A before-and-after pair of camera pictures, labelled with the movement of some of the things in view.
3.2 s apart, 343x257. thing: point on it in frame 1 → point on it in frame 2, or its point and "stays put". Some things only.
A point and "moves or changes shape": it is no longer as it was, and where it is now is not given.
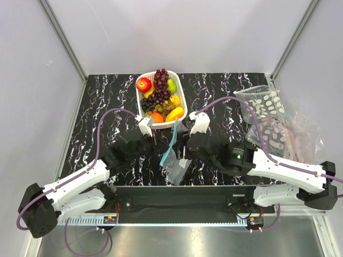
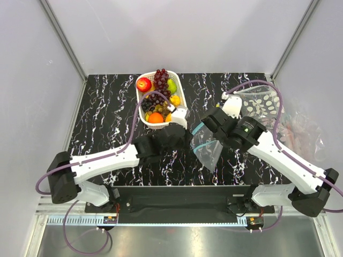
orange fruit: (157, 117) stays put
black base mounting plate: (184, 200) stays put
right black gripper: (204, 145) → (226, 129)
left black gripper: (153, 153) → (186, 145)
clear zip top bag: (173, 163) moves or changes shape
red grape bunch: (161, 93) stays put
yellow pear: (175, 99) stays put
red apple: (143, 84) stays put
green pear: (172, 85) stays put
